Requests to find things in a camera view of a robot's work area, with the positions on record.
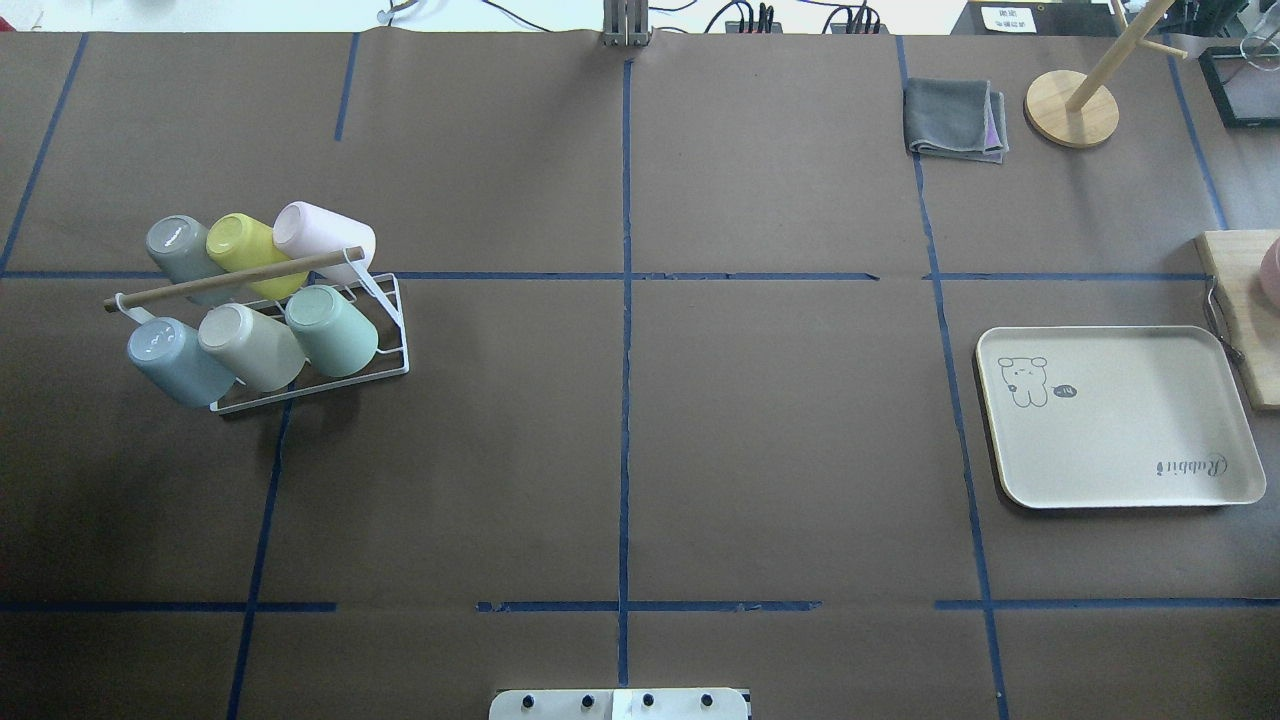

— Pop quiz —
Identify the wooden mug tree stand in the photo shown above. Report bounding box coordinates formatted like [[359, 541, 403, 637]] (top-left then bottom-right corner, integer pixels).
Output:
[[1023, 1, 1189, 149]]

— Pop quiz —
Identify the white wire cup rack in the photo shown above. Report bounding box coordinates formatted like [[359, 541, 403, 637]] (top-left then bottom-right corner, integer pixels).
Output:
[[104, 247, 410, 415]]

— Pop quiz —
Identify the grey aluminium post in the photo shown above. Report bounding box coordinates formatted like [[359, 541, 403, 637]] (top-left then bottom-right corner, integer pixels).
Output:
[[600, 0, 652, 47]]

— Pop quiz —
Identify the beige cup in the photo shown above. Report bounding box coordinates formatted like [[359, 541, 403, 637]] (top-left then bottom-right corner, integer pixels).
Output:
[[197, 304, 306, 392]]

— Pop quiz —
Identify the mint green cup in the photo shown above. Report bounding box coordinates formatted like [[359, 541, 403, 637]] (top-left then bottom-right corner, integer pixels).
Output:
[[285, 284, 379, 378]]

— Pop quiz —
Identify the pink ice bowl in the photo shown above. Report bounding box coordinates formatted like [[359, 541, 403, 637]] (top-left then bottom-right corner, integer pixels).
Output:
[[1258, 237, 1280, 309]]

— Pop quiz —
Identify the blue cup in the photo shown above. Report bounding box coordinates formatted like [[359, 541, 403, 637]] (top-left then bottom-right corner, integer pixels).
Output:
[[125, 316, 236, 407]]

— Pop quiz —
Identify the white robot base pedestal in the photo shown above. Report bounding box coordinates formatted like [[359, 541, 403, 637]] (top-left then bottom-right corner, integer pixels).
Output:
[[488, 687, 753, 719]]

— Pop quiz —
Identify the grey cup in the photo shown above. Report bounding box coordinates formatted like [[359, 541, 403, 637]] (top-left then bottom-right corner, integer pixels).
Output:
[[145, 215, 227, 284]]

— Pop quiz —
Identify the beige rabbit serving tray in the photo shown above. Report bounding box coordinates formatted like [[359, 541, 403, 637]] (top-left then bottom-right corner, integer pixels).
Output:
[[975, 325, 1267, 510]]

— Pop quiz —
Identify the pink cup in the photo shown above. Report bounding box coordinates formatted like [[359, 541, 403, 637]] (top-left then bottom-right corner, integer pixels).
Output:
[[271, 201, 378, 270]]

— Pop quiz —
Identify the yellow cup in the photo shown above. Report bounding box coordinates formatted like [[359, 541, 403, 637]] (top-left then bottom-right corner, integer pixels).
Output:
[[205, 213, 308, 301]]

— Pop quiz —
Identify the wooden cutting board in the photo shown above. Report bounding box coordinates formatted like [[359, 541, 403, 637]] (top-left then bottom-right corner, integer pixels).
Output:
[[1196, 229, 1279, 411]]

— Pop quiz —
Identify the grey folded cloth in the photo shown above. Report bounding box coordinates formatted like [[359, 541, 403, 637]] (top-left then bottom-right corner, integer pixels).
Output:
[[902, 77, 1010, 164]]

